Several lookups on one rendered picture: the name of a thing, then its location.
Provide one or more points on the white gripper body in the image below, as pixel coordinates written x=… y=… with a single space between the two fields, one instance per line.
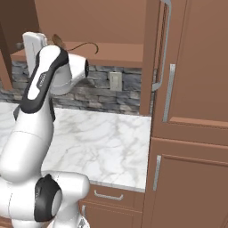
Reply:
x=32 y=44

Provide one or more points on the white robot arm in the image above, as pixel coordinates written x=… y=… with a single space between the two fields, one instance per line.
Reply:
x=28 y=139

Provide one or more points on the brown cabinet door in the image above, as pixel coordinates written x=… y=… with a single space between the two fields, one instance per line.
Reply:
x=5 y=68
x=148 y=59

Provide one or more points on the brown wooden ladle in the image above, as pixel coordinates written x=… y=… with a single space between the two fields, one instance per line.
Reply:
x=59 y=41

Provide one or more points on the tall brown cupboard door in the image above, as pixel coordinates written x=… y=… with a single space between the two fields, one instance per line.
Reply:
x=201 y=65

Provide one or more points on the brown drawer front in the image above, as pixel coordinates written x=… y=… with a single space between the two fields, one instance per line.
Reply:
x=130 y=196

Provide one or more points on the small brown cupboard door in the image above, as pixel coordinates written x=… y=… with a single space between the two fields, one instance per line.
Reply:
x=112 y=218

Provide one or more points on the brown base cupboard door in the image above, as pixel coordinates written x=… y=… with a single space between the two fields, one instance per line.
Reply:
x=193 y=190

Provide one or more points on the brown wall cabinet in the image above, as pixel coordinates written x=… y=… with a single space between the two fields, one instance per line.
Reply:
x=98 y=26

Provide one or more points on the grey wall outlet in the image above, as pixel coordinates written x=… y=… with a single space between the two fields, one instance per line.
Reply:
x=115 y=81

